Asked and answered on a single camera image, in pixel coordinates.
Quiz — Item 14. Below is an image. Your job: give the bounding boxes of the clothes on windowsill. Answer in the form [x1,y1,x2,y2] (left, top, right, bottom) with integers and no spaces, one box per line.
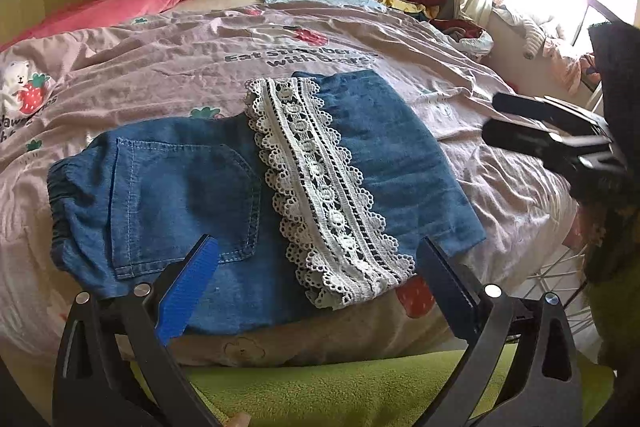
[492,0,601,95]

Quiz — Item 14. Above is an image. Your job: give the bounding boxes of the blue denim pants lace trim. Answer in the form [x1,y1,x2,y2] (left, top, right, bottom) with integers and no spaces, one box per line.
[47,69,488,333]

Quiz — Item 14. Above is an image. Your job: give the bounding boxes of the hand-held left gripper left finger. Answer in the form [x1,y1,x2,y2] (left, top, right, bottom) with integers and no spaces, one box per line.
[52,234,236,427]

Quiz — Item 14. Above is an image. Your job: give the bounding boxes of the white wire rack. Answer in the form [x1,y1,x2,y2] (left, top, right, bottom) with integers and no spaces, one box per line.
[520,202,601,348]

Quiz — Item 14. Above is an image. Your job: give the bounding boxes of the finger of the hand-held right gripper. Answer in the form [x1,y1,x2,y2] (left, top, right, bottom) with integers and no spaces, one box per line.
[481,119,614,168]
[492,92,608,136]

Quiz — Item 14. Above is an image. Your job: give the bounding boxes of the white plastic bag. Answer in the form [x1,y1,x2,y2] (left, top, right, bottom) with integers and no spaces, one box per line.
[430,18,496,60]

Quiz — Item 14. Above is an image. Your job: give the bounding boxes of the green fleece blanket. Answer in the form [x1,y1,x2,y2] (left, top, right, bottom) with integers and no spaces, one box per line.
[130,347,616,427]

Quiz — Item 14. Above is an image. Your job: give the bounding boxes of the pink strawberry print duvet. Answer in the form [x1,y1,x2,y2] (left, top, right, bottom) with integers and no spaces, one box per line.
[0,0,586,368]

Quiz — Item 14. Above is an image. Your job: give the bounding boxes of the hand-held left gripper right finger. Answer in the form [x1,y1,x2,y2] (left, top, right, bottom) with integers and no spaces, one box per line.
[415,237,586,427]

